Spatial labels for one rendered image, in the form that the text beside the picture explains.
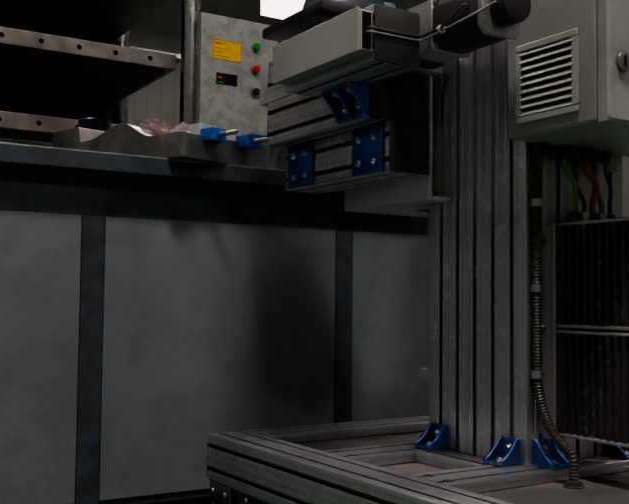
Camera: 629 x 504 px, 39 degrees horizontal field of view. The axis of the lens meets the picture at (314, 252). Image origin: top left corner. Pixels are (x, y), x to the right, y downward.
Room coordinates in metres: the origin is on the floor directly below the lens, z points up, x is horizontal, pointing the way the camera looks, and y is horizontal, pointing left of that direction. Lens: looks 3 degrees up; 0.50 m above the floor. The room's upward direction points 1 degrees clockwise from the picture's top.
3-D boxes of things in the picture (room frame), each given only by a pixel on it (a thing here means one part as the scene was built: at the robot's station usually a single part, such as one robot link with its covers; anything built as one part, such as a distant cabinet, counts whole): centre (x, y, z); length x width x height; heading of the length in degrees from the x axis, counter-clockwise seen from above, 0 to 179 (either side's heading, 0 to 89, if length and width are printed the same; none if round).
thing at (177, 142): (2.14, 0.39, 0.85); 0.50 x 0.26 x 0.11; 48
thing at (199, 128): (1.92, 0.22, 0.85); 0.13 x 0.05 x 0.05; 48
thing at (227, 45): (3.10, 0.31, 0.73); 0.30 x 0.22 x 1.47; 121
